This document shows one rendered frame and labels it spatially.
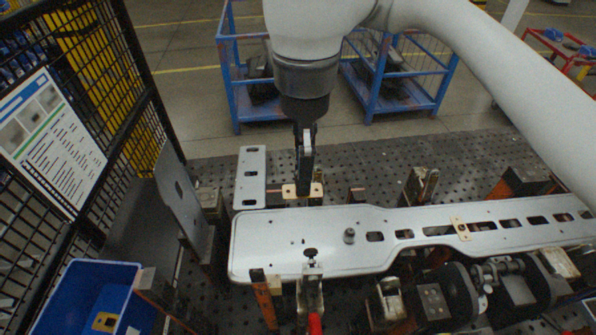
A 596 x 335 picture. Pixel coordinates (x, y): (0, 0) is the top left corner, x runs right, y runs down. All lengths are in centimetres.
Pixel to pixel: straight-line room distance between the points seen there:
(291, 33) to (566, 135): 27
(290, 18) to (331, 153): 115
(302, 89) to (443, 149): 135
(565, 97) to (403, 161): 120
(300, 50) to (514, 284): 59
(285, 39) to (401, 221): 65
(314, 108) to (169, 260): 55
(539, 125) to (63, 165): 82
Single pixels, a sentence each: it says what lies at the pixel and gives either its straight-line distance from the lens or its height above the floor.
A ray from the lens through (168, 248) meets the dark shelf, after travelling 78.
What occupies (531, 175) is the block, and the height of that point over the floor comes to 103.
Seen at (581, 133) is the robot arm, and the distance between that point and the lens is 30.
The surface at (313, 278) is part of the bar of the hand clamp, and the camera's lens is 49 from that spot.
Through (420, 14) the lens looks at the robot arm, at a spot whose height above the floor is 156.
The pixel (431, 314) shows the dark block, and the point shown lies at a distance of 62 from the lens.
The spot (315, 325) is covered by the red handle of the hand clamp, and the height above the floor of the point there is 114.
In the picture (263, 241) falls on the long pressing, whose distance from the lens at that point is 76.
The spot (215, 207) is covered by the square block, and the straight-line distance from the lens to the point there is 78.
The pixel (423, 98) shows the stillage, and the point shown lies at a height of 16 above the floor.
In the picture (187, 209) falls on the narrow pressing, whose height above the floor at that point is 117.
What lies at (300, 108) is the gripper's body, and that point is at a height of 146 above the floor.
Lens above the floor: 166
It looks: 46 degrees down
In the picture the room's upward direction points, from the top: straight up
